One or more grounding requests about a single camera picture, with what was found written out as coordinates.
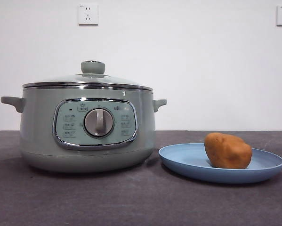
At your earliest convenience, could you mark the glass lid with green knob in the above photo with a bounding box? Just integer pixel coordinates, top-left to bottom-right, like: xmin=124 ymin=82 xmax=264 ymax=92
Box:
xmin=22 ymin=60 xmax=153 ymax=91

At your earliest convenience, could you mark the brown potato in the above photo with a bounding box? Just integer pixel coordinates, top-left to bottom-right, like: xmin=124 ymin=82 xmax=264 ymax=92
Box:
xmin=204 ymin=132 xmax=253 ymax=170

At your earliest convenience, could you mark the blue round plate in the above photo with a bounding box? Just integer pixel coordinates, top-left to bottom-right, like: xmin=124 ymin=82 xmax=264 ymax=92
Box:
xmin=158 ymin=143 xmax=282 ymax=185

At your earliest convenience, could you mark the pale green electric steamer pot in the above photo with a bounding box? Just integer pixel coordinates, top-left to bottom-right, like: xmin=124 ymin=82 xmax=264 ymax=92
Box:
xmin=0 ymin=87 xmax=168 ymax=174

